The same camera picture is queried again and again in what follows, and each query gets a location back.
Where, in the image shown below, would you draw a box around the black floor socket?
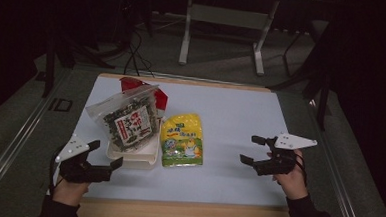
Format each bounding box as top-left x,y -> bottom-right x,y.
49,97 -> 73,113

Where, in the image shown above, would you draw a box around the white table sheet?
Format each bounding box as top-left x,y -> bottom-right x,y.
70,73 -> 295,210

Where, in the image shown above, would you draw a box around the clear dried seaweed packet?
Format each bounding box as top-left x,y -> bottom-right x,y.
83,80 -> 163,155

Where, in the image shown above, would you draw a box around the person's right hand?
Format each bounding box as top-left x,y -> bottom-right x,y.
271,147 -> 312,202

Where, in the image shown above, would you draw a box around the yellow and green seasoning packet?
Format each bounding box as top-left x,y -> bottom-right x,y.
158,111 -> 207,170

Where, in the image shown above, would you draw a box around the red and white seasoning packet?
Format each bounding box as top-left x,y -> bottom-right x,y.
117,77 -> 170,120

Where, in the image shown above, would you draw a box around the white plastic bin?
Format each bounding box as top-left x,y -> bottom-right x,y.
106,115 -> 163,171

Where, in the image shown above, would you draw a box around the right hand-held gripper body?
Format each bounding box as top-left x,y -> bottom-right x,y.
253,131 -> 319,180

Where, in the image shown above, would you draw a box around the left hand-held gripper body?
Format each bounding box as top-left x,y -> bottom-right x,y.
53,133 -> 115,186

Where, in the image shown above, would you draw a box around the black metal stand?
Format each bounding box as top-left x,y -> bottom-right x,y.
40,14 -> 120,102
266,19 -> 337,130

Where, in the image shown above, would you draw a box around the person's left hand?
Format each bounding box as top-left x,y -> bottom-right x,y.
51,176 -> 90,208

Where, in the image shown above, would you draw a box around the black floor cable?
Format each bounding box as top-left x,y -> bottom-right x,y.
122,28 -> 158,78

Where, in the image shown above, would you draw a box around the white metal table frame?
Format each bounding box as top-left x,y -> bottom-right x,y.
177,0 -> 281,77

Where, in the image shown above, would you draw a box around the metal floor rail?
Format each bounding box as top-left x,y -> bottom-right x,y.
303,101 -> 370,217
0,66 -> 72,210

